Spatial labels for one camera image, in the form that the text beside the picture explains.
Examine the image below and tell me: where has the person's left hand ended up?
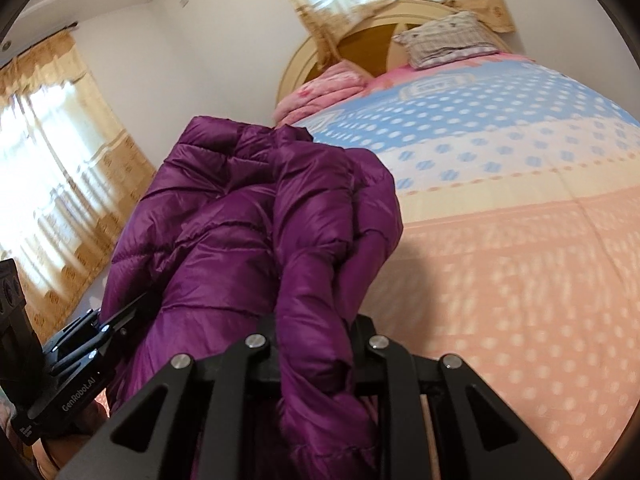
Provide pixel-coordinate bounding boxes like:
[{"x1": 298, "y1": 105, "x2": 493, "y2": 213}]
[{"x1": 40, "y1": 400, "x2": 111, "y2": 466}]

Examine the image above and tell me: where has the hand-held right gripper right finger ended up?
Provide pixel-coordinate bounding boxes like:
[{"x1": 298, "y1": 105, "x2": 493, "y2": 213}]
[{"x1": 355, "y1": 315, "x2": 571, "y2": 480}]

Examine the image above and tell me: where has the purple puffer jacket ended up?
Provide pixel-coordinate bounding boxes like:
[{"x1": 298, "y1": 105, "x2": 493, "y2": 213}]
[{"x1": 102, "y1": 115, "x2": 405, "y2": 480}]

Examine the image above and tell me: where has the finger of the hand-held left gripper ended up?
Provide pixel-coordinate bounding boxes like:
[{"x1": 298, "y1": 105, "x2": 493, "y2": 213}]
[{"x1": 94, "y1": 291, "x2": 162, "y2": 344}]

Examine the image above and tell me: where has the folded pink blanket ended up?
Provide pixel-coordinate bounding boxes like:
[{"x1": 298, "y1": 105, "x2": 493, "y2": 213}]
[{"x1": 274, "y1": 59, "x2": 373, "y2": 126}]

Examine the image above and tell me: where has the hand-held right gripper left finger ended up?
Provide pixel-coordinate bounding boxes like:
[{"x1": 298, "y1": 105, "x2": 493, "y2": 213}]
[{"x1": 55, "y1": 315, "x2": 282, "y2": 480}]

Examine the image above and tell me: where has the checked grey pillow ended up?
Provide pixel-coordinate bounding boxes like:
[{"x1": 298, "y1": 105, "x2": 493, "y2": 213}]
[{"x1": 392, "y1": 11, "x2": 501, "y2": 71}]

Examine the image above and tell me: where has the cream wooden headboard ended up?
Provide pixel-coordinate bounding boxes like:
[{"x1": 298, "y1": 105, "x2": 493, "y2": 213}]
[{"x1": 276, "y1": 0, "x2": 516, "y2": 106}]

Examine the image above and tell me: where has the dotted pastel bedspread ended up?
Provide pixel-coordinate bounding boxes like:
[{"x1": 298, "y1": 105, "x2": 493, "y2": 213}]
[{"x1": 290, "y1": 52, "x2": 640, "y2": 480}]

